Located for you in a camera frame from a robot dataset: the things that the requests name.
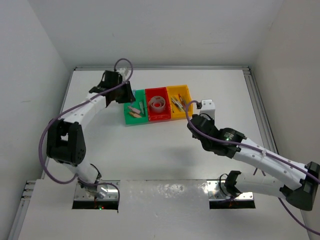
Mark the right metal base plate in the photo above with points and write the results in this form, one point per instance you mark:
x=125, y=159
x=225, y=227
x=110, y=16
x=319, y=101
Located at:
x=218, y=192

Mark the pink eraser stick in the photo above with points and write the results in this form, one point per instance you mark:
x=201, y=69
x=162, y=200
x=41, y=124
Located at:
x=134, y=110

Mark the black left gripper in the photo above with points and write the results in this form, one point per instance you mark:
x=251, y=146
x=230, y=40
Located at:
x=127, y=96

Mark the red ink pen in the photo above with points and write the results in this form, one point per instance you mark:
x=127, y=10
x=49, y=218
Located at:
x=181, y=99

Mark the metal base plate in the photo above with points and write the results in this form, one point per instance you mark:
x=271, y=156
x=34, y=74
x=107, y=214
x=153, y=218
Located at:
x=108, y=191
x=218, y=192

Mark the green eraser stick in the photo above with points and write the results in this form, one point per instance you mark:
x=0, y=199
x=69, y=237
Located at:
x=142, y=108

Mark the yellow plastic bin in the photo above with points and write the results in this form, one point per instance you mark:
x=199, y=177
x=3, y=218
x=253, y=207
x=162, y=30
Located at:
x=183, y=90

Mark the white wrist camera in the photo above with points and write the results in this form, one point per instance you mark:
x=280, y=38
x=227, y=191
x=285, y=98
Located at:
x=124, y=72
x=207, y=106

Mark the red plastic bin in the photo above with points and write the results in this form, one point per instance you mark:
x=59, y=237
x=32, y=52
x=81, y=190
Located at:
x=165, y=115

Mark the wide clear tape roll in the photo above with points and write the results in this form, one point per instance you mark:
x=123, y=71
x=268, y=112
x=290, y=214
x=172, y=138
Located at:
x=157, y=98

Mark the aluminium frame rail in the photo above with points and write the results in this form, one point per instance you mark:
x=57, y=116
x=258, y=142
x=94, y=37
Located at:
x=259, y=111

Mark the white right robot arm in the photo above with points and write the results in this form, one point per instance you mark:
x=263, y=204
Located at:
x=297, y=183

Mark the small clear tape roll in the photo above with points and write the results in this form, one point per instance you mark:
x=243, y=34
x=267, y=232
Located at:
x=157, y=104

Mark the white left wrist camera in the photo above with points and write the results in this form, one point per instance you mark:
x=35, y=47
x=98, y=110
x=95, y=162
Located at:
x=124, y=72

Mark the orange eraser stick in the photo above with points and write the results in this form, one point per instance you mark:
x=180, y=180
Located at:
x=134, y=115

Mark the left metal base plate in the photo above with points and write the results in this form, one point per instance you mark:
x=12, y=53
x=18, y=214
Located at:
x=108, y=191

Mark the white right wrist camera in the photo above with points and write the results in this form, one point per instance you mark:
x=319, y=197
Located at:
x=207, y=106

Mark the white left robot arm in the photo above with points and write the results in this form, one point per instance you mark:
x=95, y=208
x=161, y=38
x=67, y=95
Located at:
x=65, y=137

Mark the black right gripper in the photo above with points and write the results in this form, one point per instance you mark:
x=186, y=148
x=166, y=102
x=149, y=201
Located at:
x=209, y=117

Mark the green plastic bin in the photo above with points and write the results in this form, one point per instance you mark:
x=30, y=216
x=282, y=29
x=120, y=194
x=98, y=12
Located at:
x=129, y=120

